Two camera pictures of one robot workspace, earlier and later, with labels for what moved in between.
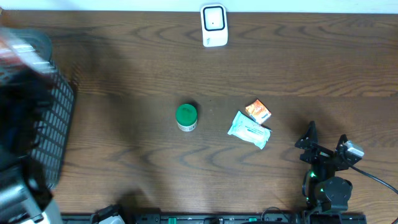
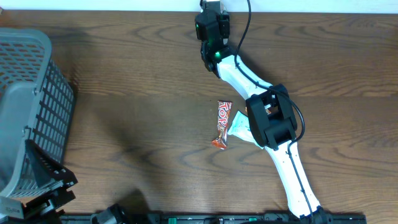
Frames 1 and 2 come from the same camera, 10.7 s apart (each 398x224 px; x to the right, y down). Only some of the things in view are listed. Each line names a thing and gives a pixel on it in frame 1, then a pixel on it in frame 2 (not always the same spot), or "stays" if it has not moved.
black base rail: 217,218 stays
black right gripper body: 318,155 → 225,28
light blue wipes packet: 245,129 stays
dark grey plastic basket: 22,49 stays
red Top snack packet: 30,49 → 224,112
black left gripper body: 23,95 → 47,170
